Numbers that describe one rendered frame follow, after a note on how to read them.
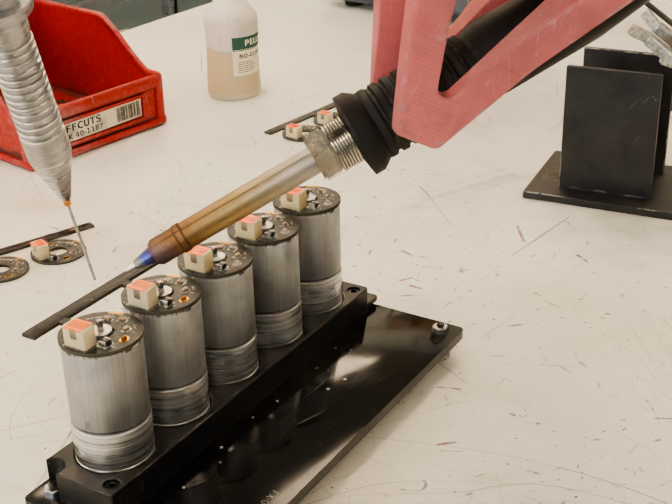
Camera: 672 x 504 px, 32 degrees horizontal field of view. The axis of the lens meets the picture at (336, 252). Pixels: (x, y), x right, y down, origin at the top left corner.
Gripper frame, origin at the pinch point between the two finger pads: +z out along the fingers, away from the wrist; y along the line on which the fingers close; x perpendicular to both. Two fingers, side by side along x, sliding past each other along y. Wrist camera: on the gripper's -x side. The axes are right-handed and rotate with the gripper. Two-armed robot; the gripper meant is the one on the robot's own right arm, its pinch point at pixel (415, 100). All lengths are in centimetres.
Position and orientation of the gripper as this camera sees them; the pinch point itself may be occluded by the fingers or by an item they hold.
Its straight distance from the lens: 32.9
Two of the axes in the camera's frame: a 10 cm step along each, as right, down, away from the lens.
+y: 2.4, 4.2, -8.8
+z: -4.2, 8.6, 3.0
